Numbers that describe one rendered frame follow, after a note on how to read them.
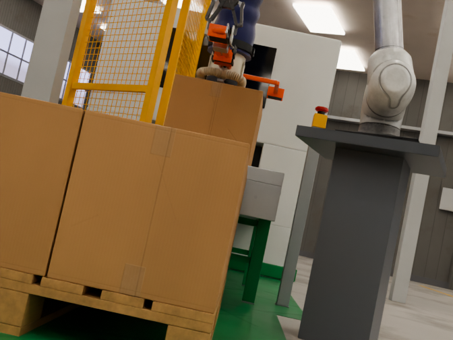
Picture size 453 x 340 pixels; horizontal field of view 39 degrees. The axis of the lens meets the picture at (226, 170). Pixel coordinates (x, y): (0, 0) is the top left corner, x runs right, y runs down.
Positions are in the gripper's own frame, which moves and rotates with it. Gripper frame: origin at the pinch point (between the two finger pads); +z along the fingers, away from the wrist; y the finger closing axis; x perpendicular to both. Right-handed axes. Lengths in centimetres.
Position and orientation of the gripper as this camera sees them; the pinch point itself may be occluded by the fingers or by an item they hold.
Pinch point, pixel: (220, 34)
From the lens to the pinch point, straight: 265.4
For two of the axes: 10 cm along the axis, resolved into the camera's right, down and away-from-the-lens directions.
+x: -0.6, -0.9, -9.9
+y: -9.8, -2.0, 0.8
